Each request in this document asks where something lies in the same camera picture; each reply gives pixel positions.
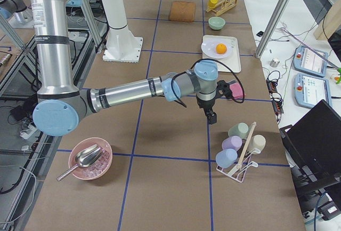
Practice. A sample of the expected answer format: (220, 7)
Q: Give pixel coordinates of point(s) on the pink cloth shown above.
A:
(236, 89)

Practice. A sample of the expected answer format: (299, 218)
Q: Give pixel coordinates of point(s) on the metal scoop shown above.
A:
(84, 159)

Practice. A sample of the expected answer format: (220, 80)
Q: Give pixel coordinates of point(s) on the far teach pendant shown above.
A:
(309, 62)

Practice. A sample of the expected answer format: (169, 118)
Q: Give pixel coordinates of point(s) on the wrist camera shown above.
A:
(223, 89)

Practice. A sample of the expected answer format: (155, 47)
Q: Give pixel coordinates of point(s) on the beige pastel cup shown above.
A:
(257, 142)

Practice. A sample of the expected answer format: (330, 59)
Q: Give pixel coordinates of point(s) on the wooden cutting board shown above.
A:
(182, 11)

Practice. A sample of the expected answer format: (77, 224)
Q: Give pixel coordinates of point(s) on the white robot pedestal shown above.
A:
(121, 45)

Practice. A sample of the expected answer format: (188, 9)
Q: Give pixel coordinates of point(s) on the black phone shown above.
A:
(260, 33)

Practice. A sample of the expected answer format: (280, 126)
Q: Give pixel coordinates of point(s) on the green pastel cup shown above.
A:
(240, 129)

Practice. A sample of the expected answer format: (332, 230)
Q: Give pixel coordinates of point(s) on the teach pendant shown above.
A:
(309, 90)
(309, 62)

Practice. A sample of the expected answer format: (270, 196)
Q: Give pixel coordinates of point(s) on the white round plate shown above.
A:
(208, 48)

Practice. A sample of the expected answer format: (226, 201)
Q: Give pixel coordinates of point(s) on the small metal cylinder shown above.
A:
(274, 62)

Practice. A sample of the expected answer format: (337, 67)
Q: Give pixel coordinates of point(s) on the purple pastel cup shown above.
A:
(233, 142)

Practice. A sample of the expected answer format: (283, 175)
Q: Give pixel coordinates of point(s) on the black laptop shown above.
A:
(314, 145)

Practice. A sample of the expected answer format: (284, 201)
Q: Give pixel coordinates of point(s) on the aluminium frame post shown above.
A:
(274, 19)

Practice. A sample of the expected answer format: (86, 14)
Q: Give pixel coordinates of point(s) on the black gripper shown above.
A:
(205, 105)

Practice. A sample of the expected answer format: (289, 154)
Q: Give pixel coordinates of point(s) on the cream bear tray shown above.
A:
(230, 58)

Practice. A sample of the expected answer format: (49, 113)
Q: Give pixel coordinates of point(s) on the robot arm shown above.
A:
(62, 101)

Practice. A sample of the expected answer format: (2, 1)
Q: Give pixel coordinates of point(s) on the yellow cup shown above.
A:
(212, 4)

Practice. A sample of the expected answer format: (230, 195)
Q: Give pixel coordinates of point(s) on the pink bowl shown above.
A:
(100, 160)

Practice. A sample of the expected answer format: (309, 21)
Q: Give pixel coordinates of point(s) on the green ceramic bowl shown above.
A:
(216, 23)

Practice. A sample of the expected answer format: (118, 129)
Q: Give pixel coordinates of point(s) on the blue pastel cup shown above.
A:
(226, 157)

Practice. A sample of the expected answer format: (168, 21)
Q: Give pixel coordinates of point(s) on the near teach pendant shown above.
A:
(309, 90)

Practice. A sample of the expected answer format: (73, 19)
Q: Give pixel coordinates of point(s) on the wooden peg rack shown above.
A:
(222, 7)

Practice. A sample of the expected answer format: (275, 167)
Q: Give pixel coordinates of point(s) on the white cup rack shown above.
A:
(239, 168)

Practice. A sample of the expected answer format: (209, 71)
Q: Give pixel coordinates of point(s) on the orange fruit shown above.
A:
(221, 48)

